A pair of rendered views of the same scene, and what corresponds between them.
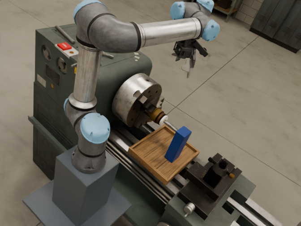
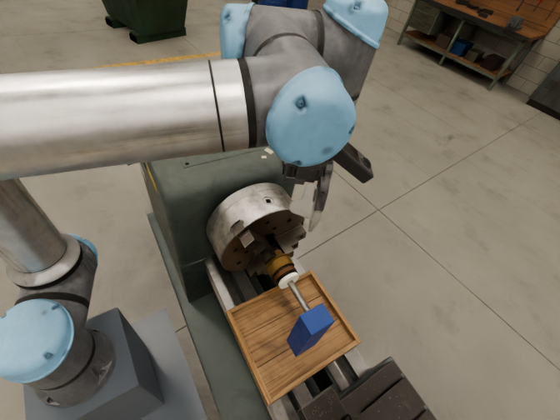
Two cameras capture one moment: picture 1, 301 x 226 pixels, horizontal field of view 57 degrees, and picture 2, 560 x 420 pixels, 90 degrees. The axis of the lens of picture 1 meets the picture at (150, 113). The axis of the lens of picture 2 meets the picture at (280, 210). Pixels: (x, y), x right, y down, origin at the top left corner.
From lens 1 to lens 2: 90 cm
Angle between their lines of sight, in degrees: 19
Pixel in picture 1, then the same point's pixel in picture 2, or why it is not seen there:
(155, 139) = (284, 298)
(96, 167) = (64, 401)
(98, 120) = (35, 325)
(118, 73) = (216, 182)
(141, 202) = (252, 387)
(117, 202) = (182, 407)
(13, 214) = not seen: hidden behind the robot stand
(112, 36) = not seen: outside the picture
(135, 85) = (240, 210)
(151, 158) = (261, 338)
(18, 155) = (154, 250)
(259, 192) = (487, 376)
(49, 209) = not seen: hidden behind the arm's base
